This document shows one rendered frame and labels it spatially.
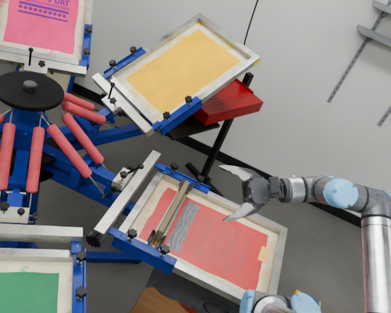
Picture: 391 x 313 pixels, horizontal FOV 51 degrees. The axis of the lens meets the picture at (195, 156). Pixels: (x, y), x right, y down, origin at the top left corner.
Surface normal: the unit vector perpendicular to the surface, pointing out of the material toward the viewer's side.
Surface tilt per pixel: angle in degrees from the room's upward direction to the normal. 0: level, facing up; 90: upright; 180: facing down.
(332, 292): 0
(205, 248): 0
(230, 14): 90
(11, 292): 0
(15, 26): 32
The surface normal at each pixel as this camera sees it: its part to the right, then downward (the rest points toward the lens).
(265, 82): -0.29, 0.51
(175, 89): -0.11, -0.50
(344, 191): 0.20, 0.01
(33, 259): 0.20, 0.66
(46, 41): 0.37, -0.28
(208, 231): 0.32, -0.74
